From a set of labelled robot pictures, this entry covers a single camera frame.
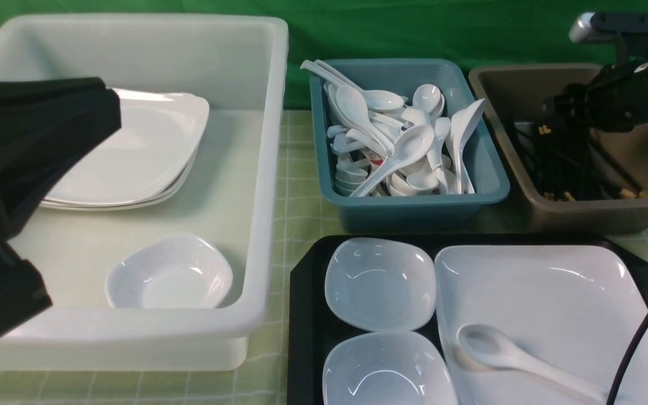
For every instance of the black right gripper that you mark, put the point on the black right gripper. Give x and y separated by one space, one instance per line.
616 100

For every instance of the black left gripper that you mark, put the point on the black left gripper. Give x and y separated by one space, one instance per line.
46 127

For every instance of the large white square plate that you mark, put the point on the large white square plate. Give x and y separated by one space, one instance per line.
573 306

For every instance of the white soup spoon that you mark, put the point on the white soup spoon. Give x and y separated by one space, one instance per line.
379 101
490 347
464 122
410 147

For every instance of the white bowl tray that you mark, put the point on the white bowl tray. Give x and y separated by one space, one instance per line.
376 284
392 367

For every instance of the top white plate in tub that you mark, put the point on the top white plate in tub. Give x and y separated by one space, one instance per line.
158 134

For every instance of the white plate in tub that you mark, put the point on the white plate in tub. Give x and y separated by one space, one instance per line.
171 190
158 134

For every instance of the lower white plate in tub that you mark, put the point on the lower white plate in tub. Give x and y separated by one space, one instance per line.
171 190

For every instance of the brown plastic chopstick bin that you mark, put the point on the brown plastic chopstick bin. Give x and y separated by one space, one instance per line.
517 92

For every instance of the black chopsticks pile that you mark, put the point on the black chopsticks pile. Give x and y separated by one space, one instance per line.
565 168

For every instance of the green backdrop cloth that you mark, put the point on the green backdrop cloth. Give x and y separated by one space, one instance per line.
469 33

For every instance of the white soup spoon upright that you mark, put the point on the white soup spoon upright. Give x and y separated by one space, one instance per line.
464 122

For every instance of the small white bowl in tub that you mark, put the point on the small white bowl in tub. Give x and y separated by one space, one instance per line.
180 271

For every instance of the white soup spoon front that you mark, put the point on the white soup spoon front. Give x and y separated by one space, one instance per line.
410 147

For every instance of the large white plastic tub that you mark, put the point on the large white plastic tub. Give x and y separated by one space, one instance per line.
238 64

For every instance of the white soup spoon top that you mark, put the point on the white soup spoon top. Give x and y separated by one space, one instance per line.
379 101

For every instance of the green checked tablecloth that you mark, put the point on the green checked tablecloth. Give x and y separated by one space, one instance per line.
302 216

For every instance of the black serving tray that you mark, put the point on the black serving tray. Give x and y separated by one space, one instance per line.
315 330

